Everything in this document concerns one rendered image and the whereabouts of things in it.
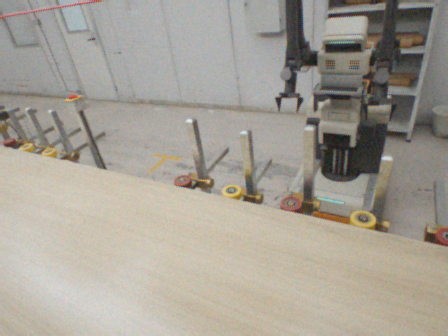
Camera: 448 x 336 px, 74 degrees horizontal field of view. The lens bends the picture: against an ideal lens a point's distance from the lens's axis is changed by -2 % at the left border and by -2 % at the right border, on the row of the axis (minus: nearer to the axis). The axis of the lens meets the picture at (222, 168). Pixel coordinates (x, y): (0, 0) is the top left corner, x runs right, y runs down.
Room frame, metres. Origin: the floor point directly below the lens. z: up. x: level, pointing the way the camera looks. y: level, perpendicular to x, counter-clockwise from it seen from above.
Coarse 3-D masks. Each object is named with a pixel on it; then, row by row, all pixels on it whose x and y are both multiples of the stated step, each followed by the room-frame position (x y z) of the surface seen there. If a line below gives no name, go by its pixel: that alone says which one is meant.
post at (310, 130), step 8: (312, 128) 0.91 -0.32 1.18; (304, 136) 0.92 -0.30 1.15; (312, 136) 0.90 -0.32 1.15; (304, 144) 0.92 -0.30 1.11; (312, 144) 0.90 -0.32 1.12; (304, 152) 0.92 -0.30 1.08; (312, 152) 0.90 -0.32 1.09; (304, 160) 0.91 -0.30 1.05; (312, 160) 0.90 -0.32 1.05; (304, 168) 0.91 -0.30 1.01; (312, 168) 0.90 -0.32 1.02; (304, 176) 0.91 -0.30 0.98; (312, 176) 0.90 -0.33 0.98; (304, 184) 0.91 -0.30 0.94; (312, 184) 0.90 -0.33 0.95; (304, 192) 0.91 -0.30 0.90; (312, 192) 0.90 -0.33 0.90; (304, 200) 0.91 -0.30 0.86; (312, 200) 0.90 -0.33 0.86; (312, 216) 0.91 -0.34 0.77
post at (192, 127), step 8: (192, 120) 1.18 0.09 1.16; (192, 128) 1.17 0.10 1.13; (192, 136) 1.18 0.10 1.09; (192, 144) 1.18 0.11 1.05; (200, 144) 1.19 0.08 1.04; (192, 152) 1.19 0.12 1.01; (200, 152) 1.18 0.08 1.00; (200, 160) 1.17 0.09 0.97; (200, 168) 1.18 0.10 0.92; (200, 176) 1.18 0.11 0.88; (208, 192) 1.18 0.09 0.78
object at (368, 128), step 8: (368, 120) 1.69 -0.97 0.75; (376, 120) 1.69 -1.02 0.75; (360, 128) 1.70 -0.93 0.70; (368, 128) 1.62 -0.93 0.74; (328, 136) 1.63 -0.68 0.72; (336, 136) 1.60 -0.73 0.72; (344, 136) 1.58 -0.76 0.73; (368, 136) 1.62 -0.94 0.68; (328, 144) 1.68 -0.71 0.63; (336, 144) 1.61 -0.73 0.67; (344, 144) 1.57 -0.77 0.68; (368, 144) 1.61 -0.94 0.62
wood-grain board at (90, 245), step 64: (0, 192) 1.30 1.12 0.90; (64, 192) 1.20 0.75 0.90; (128, 192) 1.11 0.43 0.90; (192, 192) 1.03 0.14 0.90; (0, 256) 0.83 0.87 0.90; (64, 256) 0.78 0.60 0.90; (128, 256) 0.73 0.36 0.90; (192, 256) 0.68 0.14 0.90; (256, 256) 0.64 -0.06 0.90; (320, 256) 0.60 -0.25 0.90; (384, 256) 0.56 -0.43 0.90; (0, 320) 0.56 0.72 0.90; (64, 320) 0.52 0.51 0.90; (128, 320) 0.49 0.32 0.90; (192, 320) 0.46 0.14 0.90; (256, 320) 0.44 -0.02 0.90; (320, 320) 0.41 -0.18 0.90; (384, 320) 0.38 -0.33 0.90
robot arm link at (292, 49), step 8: (288, 0) 1.56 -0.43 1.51; (296, 0) 1.56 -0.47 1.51; (288, 8) 1.56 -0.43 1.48; (296, 8) 1.56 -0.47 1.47; (288, 16) 1.56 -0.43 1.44; (296, 16) 1.56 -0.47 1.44; (288, 24) 1.56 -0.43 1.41; (296, 24) 1.56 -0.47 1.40; (288, 32) 1.56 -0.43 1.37; (296, 32) 1.56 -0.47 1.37; (288, 40) 1.56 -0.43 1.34; (296, 40) 1.56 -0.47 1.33; (288, 48) 1.57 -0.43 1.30; (296, 48) 1.55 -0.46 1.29; (288, 56) 1.57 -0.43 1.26; (296, 56) 1.55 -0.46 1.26; (288, 64) 1.57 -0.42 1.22; (296, 64) 1.54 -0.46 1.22
